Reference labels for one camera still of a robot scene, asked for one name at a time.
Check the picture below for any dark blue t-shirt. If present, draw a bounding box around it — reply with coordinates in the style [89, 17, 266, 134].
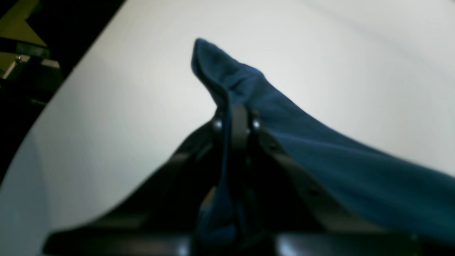
[191, 38, 455, 244]

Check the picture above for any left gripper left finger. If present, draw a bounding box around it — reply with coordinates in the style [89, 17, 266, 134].
[43, 110, 223, 256]

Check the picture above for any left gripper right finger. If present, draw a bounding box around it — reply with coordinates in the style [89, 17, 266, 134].
[229, 104, 454, 256]

